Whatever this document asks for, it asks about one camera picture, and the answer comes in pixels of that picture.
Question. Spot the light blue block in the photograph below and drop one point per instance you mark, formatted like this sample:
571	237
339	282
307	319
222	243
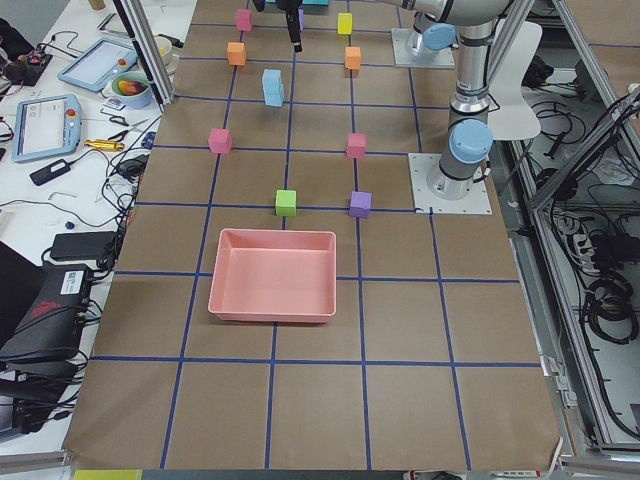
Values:
275	97
272	82

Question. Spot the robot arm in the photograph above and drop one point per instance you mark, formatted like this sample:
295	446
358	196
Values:
469	24

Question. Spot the pink block far right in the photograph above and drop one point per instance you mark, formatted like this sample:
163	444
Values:
243	20

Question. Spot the orange block far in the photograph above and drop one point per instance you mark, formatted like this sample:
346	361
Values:
236	53

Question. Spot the orange block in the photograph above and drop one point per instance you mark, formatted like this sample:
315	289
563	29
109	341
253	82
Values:
353	58
236	53

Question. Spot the yellow block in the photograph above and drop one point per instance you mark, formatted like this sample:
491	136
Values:
344	23

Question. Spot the orange block near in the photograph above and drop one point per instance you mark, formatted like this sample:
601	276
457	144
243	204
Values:
353	58

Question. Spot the bowl with lemon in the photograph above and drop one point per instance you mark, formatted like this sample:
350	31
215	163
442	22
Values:
169	58

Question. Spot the pink block far left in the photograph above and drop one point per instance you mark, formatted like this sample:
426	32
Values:
220	141

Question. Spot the pink block near left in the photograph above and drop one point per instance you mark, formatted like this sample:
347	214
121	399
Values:
356	146

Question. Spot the bowl with dark fruit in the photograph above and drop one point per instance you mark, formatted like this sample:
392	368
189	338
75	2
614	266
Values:
131	88

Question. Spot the teach pendant far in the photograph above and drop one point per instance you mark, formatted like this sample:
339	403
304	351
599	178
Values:
95	68

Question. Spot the teach pendant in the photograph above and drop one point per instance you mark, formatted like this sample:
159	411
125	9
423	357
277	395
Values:
95	68
46	127

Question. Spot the green block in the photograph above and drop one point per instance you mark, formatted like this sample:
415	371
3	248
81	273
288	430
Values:
286	203

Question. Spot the purple block near pink tray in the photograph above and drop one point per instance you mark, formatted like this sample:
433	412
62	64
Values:
360	204

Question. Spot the gold cylinder tool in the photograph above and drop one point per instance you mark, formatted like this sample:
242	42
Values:
105	145

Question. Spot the white chair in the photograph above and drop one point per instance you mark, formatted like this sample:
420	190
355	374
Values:
513	118

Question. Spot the teach pendant near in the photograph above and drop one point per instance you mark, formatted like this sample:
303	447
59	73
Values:
46	127

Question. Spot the black power adapter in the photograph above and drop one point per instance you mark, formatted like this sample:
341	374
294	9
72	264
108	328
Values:
50	172

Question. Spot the pink tray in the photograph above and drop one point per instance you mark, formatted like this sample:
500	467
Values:
275	276

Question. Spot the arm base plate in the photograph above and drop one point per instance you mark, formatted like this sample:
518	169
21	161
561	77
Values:
430	49
435	193

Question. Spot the aluminium frame post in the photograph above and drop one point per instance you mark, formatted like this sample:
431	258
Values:
136	24

